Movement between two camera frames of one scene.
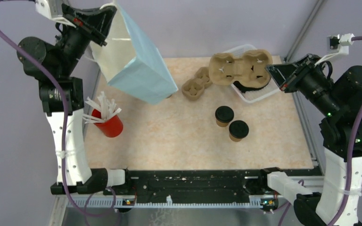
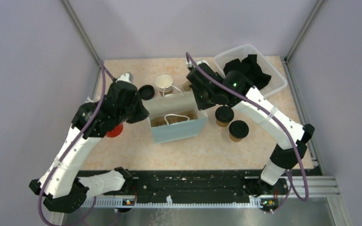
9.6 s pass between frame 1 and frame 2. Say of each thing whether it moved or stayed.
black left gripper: moved
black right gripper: moved
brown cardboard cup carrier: moved
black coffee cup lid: stayed
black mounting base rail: stayed
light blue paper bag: moved
